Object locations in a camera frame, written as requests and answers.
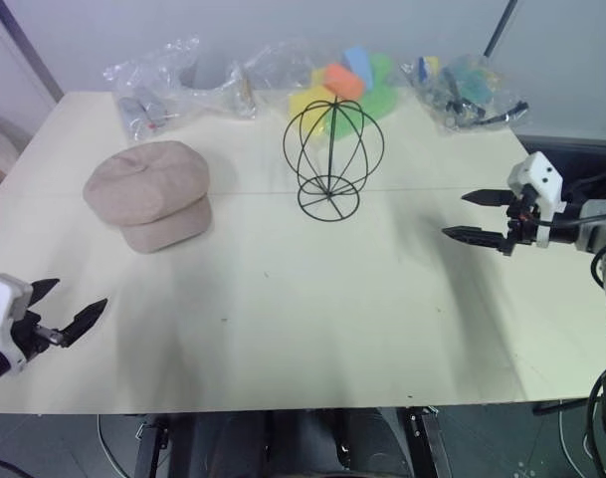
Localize grey cylinder cup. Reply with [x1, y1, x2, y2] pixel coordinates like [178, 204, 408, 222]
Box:
[179, 48, 235, 95]

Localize black table frame leg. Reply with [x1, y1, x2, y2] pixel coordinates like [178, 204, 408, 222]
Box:
[131, 412, 170, 478]
[405, 404, 454, 478]

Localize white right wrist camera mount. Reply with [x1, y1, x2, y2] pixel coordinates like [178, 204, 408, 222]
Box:
[507, 152, 567, 248]

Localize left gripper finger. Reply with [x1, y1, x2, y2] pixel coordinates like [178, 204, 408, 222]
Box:
[58, 298, 109, 349]
[29, 278, 62, 307]

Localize orange sponge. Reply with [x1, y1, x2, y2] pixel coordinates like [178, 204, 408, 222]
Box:
[322, 62, 366, 102]

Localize clear bag with small tools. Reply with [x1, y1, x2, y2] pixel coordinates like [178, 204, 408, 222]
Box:
[399, 52, 531, 136]

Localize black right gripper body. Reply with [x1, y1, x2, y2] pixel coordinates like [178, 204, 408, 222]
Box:
[504, 183, 543, 247]

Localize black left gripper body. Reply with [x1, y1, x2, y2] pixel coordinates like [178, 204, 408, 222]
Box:
[8, 310, 66, 363]

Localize green sponge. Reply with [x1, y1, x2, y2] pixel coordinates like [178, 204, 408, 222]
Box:
[326, 51, 401, 143]

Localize beige newsboy cap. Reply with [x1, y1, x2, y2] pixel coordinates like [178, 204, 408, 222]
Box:
[82, 140, 215, 256]

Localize yellow sponge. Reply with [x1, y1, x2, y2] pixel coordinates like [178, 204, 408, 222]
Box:
[288, 68, 334, 134]

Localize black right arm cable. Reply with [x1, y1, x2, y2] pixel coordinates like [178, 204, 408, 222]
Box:
[554, 208, 606, 231]

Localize black wire hat stand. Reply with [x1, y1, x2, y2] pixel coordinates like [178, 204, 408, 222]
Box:
[282, 97, 386, 222]

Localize clear bag with coloured sponges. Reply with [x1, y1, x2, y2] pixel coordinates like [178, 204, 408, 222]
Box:
[255, 43, 402, 141]

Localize black box beside table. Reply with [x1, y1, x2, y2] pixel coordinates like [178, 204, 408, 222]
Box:
[514, 132, 606, 196]

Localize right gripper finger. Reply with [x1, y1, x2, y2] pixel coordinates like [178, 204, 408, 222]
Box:
[461, 188, 520, 208]
[441, 225, 515, 257]

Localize blue sponge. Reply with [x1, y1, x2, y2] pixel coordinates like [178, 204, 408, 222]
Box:
[342, 45, 379, 92]

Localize clear bag with grey items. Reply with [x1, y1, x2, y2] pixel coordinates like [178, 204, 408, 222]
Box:
[101, 35, 260, 141]

